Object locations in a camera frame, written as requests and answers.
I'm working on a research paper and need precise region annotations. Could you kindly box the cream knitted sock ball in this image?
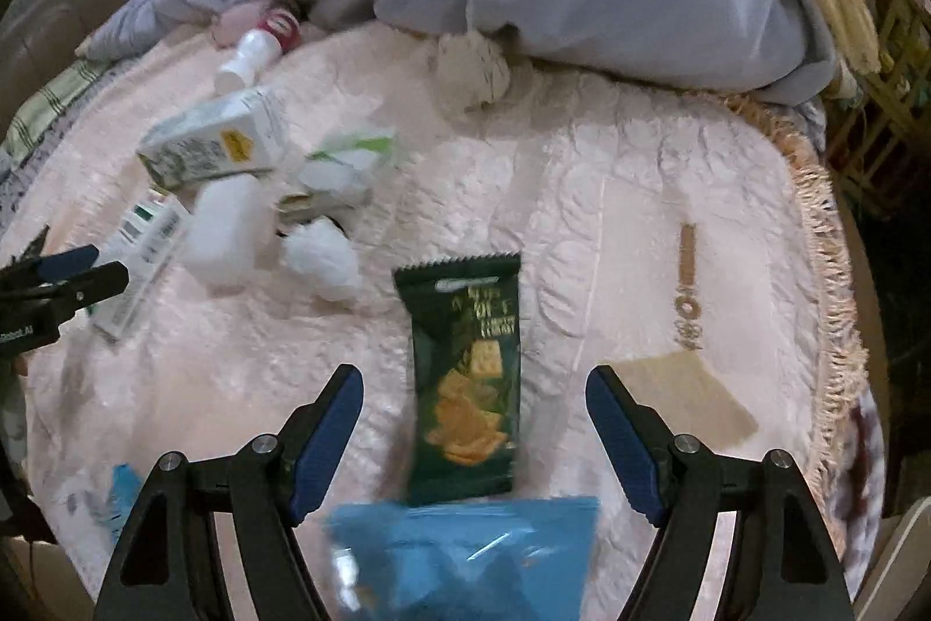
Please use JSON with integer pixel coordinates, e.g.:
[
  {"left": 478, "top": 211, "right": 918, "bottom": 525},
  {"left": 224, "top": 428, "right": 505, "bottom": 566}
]
[{"left": 435, "top": 30, "right": 511, "bottom": 110}]

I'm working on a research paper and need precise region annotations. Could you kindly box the white foam block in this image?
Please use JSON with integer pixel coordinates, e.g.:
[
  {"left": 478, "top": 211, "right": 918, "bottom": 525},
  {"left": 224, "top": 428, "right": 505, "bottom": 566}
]
[{"left": 182, "top": 173, "right": 273, "bottom": 290}]

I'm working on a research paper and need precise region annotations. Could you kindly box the wooden baby crib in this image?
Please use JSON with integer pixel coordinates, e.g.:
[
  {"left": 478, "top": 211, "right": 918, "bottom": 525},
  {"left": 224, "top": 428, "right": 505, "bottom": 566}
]
[{"left": 814, "top": 0, "right": 931, "bottom": 215}]

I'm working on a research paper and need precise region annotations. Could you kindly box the pink cloth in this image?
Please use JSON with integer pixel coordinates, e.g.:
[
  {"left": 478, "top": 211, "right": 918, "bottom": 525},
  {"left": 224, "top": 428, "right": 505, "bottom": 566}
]
[{"left": 210, "top": 0, "right": 273, "bottom": 49}]

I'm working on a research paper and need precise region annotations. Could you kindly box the green white plastic wrapper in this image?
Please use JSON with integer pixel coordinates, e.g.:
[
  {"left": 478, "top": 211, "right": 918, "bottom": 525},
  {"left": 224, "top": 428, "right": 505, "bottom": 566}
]
[{"left": 276, "top": 126, "right": 397, "bottom": 227}]

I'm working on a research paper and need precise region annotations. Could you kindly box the milk carton box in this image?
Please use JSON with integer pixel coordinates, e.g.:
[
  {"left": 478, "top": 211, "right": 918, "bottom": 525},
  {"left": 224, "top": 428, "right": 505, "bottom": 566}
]
[{"left": 137, "top": 87, "right": 289, "bottom": 191}]

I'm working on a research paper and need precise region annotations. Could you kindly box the large blue snack bag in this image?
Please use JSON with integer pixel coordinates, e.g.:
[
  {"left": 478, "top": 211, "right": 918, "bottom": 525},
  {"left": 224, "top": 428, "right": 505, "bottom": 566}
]
[{"left": 326, "top": 496, "right": 598, "bottom": 619}]

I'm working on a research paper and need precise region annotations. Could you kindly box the pink quilted bedspread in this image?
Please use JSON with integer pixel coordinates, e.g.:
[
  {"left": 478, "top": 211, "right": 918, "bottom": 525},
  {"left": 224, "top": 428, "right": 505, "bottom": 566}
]
[{"left": 25, "top": 24, "right": 866, "bottom": 619}]

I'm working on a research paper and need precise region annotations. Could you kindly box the green cracker packet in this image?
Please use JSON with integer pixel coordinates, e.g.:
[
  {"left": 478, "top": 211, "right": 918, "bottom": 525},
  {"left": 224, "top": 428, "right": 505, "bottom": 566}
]
[{"left": 393, "top": 252, "right": 521, "bottom": 506}]

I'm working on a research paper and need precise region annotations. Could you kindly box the white barcode box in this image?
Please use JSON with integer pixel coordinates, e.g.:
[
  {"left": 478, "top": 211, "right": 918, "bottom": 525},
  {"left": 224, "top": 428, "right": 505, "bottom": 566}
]
[{"left": 90, "top": 189, "right": 191, "bottom": 340}]

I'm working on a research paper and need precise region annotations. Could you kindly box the white bottle red cap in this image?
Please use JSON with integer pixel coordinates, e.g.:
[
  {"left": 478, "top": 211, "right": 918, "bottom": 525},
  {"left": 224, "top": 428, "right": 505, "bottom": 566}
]
[{"left": 213, "top": 6, "right": 301, "bottom": 96}]

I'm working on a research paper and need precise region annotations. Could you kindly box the crumpled white tissue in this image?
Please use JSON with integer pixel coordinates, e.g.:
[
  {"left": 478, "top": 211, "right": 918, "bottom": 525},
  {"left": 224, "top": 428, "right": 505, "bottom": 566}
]
[{"left": 282, "top": 216, "right": 361, "bottom": 303}]

